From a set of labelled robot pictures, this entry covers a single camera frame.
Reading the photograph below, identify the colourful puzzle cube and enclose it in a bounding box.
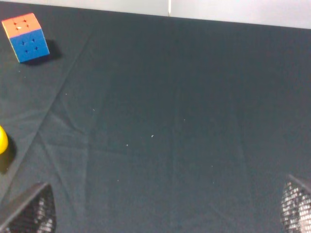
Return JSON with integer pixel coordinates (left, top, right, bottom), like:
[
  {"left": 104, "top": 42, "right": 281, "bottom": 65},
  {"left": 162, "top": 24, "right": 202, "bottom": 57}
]
[{"left": 2, "top": 13, "right": 50, "bottom": 63}]

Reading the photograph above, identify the black tablecloth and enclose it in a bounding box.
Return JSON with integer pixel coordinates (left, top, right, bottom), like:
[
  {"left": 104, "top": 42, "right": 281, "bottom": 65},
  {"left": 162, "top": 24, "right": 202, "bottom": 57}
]
[{"left": 0, "top": 2, "right": 311, "bottom": 233}]

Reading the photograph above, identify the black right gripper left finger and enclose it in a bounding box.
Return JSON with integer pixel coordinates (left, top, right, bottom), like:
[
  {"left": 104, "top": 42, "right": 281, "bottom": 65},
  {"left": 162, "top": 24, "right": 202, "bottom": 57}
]
[{"left": 0, "top": 182, "right": 56, "bottom": 233}]

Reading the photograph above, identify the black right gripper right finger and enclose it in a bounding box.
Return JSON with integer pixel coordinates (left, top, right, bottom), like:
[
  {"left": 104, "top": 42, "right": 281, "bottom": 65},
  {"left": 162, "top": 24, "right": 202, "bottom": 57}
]
[{"left": 280, "top": 174, "right": 311, "bottom": 233}]

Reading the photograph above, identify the yellow banana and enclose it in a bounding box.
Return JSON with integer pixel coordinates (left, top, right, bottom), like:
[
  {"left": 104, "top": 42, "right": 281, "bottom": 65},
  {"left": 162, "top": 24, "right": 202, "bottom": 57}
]
[{"left": 0, "top": 126, "right": 8, "bottom": 154}]

